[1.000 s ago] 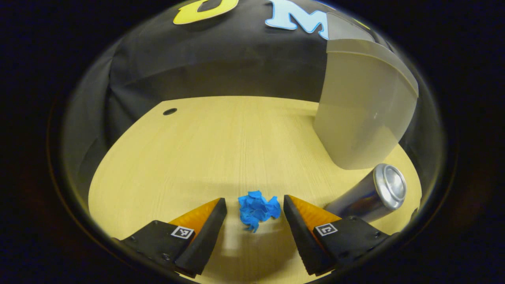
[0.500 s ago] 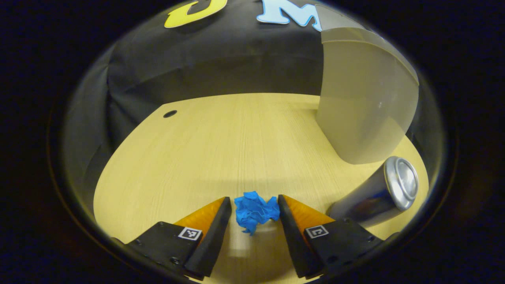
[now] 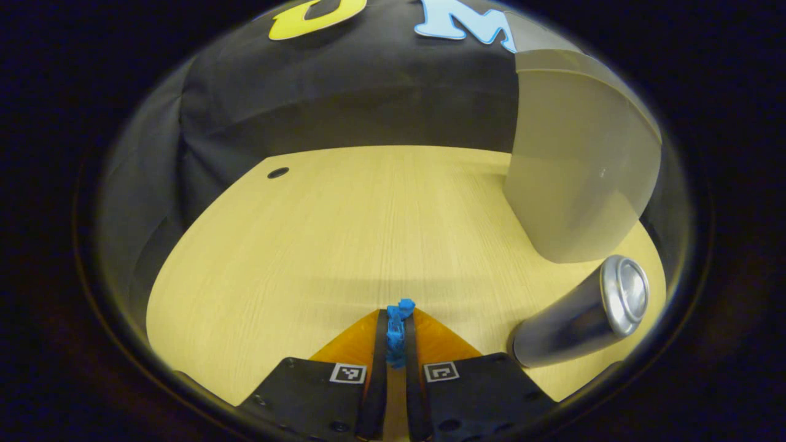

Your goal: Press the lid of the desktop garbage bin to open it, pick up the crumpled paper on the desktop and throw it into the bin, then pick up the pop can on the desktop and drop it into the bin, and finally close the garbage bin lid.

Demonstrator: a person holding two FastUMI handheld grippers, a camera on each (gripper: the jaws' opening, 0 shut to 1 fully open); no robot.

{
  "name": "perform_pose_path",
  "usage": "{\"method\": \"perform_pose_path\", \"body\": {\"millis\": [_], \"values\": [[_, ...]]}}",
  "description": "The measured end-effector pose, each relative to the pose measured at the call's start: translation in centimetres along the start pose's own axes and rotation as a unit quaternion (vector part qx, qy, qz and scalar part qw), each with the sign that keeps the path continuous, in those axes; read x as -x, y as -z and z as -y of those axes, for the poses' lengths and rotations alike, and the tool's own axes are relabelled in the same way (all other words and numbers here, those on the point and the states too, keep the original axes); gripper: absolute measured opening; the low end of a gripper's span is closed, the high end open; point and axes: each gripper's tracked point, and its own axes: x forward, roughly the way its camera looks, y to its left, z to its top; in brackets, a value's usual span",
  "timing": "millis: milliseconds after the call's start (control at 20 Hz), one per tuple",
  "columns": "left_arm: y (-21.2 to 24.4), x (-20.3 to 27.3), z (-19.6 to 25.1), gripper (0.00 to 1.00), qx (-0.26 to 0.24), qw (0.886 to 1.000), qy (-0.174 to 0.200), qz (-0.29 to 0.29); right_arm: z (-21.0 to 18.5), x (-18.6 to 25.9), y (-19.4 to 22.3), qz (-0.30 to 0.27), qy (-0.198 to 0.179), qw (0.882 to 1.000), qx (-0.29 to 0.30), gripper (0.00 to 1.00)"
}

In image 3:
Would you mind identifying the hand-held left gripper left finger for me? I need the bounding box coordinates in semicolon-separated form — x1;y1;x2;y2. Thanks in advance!
236;309;389;442

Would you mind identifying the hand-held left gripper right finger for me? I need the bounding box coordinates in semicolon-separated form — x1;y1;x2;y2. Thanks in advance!
405;308;557;442

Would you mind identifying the blue paper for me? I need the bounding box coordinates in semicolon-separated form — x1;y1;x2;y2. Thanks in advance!
385;298;417;370

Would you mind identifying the blue and silver pop can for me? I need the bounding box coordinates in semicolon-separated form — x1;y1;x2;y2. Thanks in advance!
508;254;651;369

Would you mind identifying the white desktop garbage bin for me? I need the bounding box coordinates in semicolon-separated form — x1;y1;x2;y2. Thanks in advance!
502;11;663;265

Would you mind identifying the black backdrop cloth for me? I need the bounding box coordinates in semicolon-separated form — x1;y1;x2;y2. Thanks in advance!
98;0;524;320

